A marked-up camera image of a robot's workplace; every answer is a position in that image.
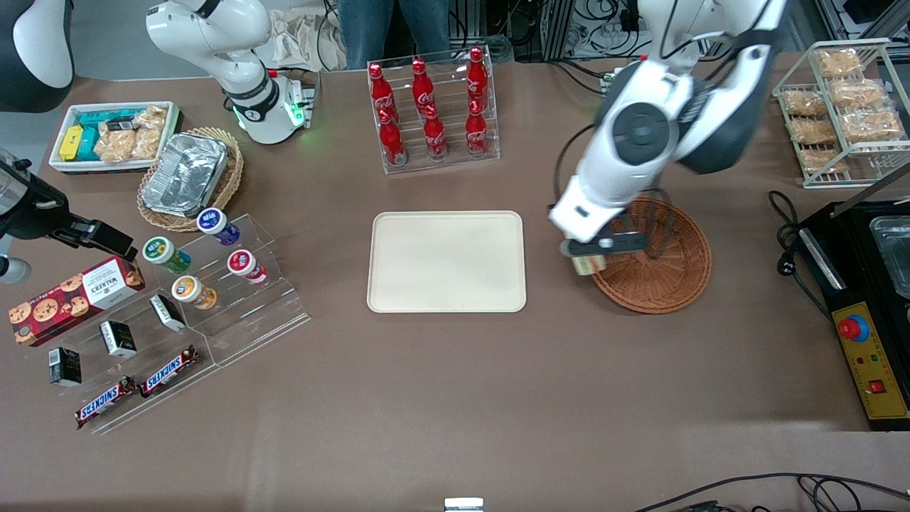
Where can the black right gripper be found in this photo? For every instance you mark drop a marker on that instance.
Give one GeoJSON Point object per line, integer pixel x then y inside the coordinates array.
{"type": "Point", "coordinates": [35, 211]}

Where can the triangular sandwich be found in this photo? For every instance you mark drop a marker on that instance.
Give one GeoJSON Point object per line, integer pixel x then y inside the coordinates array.
{"type": "Point", "coordinates": [589, 264]}

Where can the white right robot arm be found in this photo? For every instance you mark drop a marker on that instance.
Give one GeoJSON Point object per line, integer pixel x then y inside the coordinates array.
{"type": "Point", "coordinates": [242, 50]}

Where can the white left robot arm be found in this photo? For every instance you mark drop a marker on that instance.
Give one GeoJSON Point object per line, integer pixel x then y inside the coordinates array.
{"type": "Point", "coordinates": [611, 163]}

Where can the round brown wicker basket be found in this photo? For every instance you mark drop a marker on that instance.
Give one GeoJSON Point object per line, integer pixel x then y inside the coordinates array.
{"type": "Point", "coordinates": [661, 277]}

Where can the silver foil tray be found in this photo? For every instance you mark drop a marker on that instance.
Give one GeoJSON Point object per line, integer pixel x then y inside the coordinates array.
{"type": "Point", "coordinates": [185, 174]}

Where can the oval tan wicker basket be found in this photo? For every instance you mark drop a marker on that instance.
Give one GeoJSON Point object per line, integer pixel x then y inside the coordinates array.
{"type": "Point", "coordinates": [233, 178]}

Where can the cream rectangular tray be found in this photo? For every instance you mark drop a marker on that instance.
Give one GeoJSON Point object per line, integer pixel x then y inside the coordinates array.
{"type": "Point", "coordinates": [446, 262]}

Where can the green lid yogurt cup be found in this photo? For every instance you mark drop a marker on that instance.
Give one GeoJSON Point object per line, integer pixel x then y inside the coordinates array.
{"type": "Point", "coordinates": [163, 253]}

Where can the red cookie box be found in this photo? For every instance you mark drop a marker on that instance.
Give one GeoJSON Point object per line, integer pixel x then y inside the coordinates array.
{"type": "Point", "coordinates": [71, 299]}

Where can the white plastic bin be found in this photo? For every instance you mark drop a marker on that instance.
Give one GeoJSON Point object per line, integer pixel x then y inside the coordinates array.
{"type": "Point", "coordinates": [60, 165]}

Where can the clear pack of crackers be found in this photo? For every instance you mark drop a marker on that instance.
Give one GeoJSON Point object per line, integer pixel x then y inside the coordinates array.
{"type": "Point", "coordinates": [149, 131]}
{"type": "Point", "coordinates": [114, 146]}

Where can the small black carton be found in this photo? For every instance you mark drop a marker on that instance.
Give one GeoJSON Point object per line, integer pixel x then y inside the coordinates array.
{"type": "Point", "coordinates": [168, 313]}
{"type": "Point", "coordinates": [118, 339]}
{"type": "Point", "coordinates": [64, 366]}

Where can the orange lid yogurt cup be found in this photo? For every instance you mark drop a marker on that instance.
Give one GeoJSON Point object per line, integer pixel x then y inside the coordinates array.
{"type": "Point", "coordinates": [192, 291]}

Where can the yellow small box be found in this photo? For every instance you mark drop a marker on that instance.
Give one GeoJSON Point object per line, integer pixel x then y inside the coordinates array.
{"type": "Point", "coordinates": [71, 142]}

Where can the purple lid yogurt cup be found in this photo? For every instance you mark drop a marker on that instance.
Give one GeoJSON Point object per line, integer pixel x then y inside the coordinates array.
{"type": "Point", "coordinates": [215, 224]}

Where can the teal snack box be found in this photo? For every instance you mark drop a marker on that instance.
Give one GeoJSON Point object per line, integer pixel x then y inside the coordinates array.
{"type": "Point", "coordinates": [103, 116]}

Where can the red cola bottle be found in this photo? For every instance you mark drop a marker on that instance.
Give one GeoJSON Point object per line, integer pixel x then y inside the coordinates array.
{"type": "Point", "coordinates": [423, 89]}
{"type": "Point", "coordinates": [392, 141]}
{"type": "Point", "coordinates": [434, 135]}
{"type": "Point", "coordinates": [477, 77]}
{"type": "Point", "coordinates": [382, 92]}
{"type": "Point", "coordinates": [475, 130]}

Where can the clear acrylic bottle rack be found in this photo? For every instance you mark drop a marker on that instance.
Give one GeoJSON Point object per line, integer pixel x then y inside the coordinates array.
{"type": "Point", "coordinates": [455, 160]}

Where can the red lid yogurt cup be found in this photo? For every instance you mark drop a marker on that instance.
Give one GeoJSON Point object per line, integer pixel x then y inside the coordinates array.
{"type": "Point", "coordinates": [245, 265]}

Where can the Snickers chocolate bar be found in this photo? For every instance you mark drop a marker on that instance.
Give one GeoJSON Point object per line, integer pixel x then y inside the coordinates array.
{"type": "Point", "coordinates": [105, 402]}
{"type": "Point", "coordinates": [168, 371]}

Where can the clear acrylic stepped stand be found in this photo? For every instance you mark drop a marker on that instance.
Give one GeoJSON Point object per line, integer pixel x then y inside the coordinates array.
{"type": "Point", "coordinates": [178, 398]}
{"type": "Point", "coordinates": [263, 320]}

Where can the clear pack of pastry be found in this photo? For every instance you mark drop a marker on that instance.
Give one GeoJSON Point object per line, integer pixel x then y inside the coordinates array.
{"type": "Point", "coordinates": [871, 126]}
{"type": "Point", "coordinates": [837, 62]}
{"type": "Point", "coordinates": [803, 103]}
{"type": "Point", "coordinates": [857, 94]}
{"type": "Point", "coordinates": [825, 161]}
{"type": "Point", "coordinates": [812, 131]}

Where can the black appliance with metal pan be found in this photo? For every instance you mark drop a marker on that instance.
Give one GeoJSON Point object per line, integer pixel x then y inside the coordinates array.
{"type": "Point", "coordinates": [853, 242]}

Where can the person in blue jeans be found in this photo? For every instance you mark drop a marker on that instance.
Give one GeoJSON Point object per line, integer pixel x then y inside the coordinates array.
{"type": "Point", "coordinates": [370, 32]}

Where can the beige crumpled cloth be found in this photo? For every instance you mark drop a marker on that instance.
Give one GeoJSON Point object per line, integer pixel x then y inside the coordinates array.
{"type": "Point", "coordinates": [306, 43]}

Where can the small white device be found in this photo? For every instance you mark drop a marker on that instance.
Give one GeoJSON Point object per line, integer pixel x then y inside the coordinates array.
{"type": "Point", "coordinates": [463, 505]}

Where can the yellow control box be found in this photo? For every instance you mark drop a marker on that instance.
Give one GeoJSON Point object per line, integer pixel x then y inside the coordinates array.
{"type": "Point", "coordinates": [871, 363]}

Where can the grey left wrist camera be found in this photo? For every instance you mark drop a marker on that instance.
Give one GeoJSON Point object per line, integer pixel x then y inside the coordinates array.
{"type": "Point", "coordinates": [604, 244]}

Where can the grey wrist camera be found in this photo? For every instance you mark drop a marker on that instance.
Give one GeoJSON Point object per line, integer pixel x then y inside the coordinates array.
{"type": "Point", "coordinates": [604, 244]}
{"type": "Point", "coordinates": [11, 270]}

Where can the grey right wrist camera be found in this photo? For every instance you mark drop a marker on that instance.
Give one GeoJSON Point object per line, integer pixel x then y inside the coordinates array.
{"type": "Point", "coordinates": [11, 270]}

